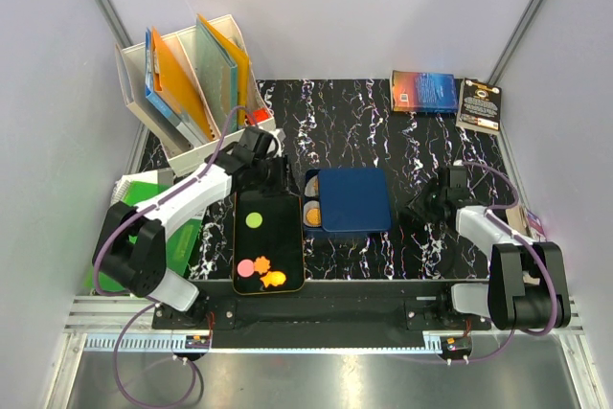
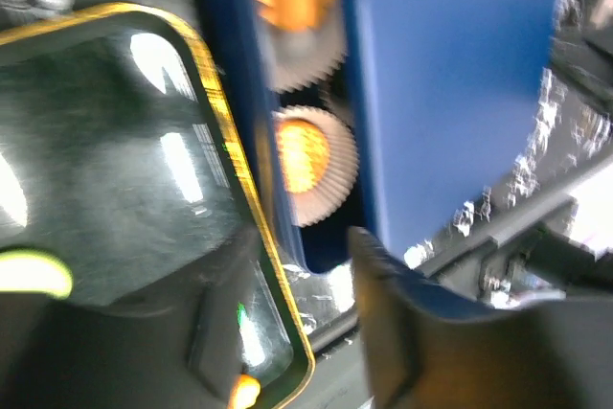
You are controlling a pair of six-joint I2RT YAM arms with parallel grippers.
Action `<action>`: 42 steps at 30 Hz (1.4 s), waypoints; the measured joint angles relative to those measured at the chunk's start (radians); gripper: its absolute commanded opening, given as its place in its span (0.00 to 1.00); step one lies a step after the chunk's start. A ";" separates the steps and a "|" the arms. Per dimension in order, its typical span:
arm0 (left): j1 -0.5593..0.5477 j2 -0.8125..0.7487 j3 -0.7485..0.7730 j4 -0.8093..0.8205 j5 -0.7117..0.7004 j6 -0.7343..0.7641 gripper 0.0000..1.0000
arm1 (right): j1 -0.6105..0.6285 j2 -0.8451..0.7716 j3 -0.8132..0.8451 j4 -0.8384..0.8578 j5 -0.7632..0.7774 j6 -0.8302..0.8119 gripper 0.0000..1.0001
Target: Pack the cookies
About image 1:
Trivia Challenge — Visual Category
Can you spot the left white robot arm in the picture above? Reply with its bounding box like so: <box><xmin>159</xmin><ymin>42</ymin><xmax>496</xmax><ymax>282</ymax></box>
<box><xmin>92</xmin><ymin>126</ymin><xmax>286</xmax><ymax>329</ymax></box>

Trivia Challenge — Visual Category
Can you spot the pink round cookie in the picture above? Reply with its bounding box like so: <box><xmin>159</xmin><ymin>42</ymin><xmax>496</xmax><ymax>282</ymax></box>
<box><xmin>237</xmin><ymin>260</ymin><xmax>255</xmax><ymax>278</ymax></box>

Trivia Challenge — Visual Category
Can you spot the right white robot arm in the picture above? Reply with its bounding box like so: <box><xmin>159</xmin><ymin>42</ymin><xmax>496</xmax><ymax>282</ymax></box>
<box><xmin>403</xmin><ymin>161</ymin><xmax>572</xmax><ymax>336</ymax></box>

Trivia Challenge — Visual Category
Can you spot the white file organizer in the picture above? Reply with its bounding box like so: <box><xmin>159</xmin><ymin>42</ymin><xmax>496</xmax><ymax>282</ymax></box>
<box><xmin>115</xmin><ymin>14</ymin><xmax>277</xmax><ymax>176</ymax></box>

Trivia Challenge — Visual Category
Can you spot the blue tin box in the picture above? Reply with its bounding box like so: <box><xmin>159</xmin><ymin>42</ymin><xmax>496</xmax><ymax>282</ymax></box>
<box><xmin>303</xmin><ymin>169</ymin><xmax>376</xmax><ymax>239</ymax></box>

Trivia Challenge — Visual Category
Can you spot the red small box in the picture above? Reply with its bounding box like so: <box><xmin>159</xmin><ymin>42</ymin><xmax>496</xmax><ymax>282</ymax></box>
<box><xmin>251</xmin><ymin>108</ymin><xmax>270</xmax><ymax>124</ymax></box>

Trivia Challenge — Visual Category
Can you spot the white paper cup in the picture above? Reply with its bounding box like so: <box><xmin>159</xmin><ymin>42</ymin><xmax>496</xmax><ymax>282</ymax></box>
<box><xmin>304</xmin><ymin>200</ymin><xmax>322</xmax><ymax>228</ymax></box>
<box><xmin>305</xmin><ymin>175</ymin><xmax>319</xmax><ymax>198</ymax></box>

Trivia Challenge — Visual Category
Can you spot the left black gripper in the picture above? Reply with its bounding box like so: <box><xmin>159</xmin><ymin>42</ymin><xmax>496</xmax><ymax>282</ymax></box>
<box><xmin>253</xmin><ymin>152</ymin><xmax>300</xmax><ymax>198</ymax></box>

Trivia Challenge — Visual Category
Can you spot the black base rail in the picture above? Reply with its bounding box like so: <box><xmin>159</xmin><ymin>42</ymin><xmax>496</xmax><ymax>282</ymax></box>
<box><xmin>152</xmin><ymin>280</ymin><xmax>491</xmax><ymax>353</ymax></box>

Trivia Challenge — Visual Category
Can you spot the orange fish cookie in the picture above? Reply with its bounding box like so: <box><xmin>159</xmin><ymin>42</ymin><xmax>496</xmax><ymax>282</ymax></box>
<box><xmin>260</xmin><ymin>271</ymin><xmax>286</xmax><ymax>288</ymax></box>

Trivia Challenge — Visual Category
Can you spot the black paperback book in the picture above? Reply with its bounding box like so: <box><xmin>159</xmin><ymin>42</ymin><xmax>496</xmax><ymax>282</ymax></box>
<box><xmin>456</xmin><ymin>79</ymin><xmax>502</xmax><ymax>135</ymax></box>

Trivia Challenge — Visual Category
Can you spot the black gold-rimmed tray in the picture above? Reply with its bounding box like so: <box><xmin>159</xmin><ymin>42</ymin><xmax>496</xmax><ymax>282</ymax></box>
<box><xmin>232</xmin><ymin>191</ymin><xmax>306</xmax><ymax>296</ymax></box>

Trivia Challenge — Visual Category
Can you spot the blue binder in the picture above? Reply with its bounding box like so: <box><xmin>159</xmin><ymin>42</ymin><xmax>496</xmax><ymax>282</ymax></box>
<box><xmin>144</xmin><ymin>28</ymin><xmax>186</xmax><ymax>123</ymax></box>

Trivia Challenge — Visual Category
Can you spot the blue orange book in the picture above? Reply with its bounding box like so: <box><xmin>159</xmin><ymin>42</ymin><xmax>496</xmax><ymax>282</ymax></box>
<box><xmin>390</xmin><ymin>70</ymin><xmax>459</xmax><ymax>114</ymax></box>

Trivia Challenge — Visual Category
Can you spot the orange flower cookie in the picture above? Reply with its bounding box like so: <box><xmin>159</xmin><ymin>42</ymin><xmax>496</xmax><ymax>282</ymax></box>
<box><xmin>253</xmin><ymin>256</ymin><xmax>271</xmax><ymax>275</ymax></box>

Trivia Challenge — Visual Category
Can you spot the green clip file folder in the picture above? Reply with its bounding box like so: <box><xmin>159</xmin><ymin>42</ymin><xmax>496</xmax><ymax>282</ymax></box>
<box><xmin>111</xmin><ymin>178</ymin><xmax>203</xmax><ymax>275</ymax></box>

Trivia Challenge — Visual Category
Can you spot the teal speckled folder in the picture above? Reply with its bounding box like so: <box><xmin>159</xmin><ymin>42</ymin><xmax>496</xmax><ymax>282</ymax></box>
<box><xmin>195</xmin><ymin>15</ymin><xmax>238</xmax><ymax>128</ymax></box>

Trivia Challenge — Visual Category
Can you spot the green round cookie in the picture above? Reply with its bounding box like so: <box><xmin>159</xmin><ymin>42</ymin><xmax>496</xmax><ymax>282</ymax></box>
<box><xmin>245</xmin><ymin>212</ymin><xmax>263</xmax><ymax>229</ymax></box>

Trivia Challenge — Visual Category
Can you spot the orange dotted round cookie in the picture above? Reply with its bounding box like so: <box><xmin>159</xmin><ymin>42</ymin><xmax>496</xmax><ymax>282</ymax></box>
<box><xmin>306</xmin><ymin>208</ymin><xmax>321</xmax><ymax>227</ymax></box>

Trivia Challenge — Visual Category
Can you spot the yellow orange folder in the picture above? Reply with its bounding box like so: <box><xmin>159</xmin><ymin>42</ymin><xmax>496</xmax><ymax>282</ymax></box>
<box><xmin>195</xmin><ymin>14</ymin><xmax>250</xmax><ymax>132</ymax></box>

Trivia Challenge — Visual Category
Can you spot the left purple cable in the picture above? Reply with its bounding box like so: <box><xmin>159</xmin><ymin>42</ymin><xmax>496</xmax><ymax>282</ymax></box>
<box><xmin>91</xmin><ymin>104</ymin><xmax>284</xmax><ymax>403</ymax></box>

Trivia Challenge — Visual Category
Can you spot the blue tin lid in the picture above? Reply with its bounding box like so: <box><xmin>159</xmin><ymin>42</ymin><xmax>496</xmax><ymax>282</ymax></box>
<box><xmin>317</xmin><ymin>168</ymin><xmax>392</xmax><ymax>234</ymax></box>

